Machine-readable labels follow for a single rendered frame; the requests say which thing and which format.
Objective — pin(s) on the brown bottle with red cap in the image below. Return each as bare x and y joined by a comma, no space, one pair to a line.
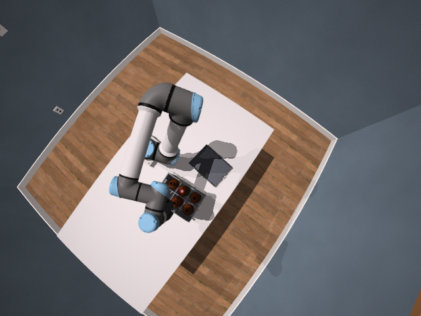
181,191

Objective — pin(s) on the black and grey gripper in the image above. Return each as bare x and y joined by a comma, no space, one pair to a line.
167,210

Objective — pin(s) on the dark grey bottle crate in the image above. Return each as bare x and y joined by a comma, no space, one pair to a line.
173,193

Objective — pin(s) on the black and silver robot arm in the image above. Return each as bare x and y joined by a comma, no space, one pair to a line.
184,108

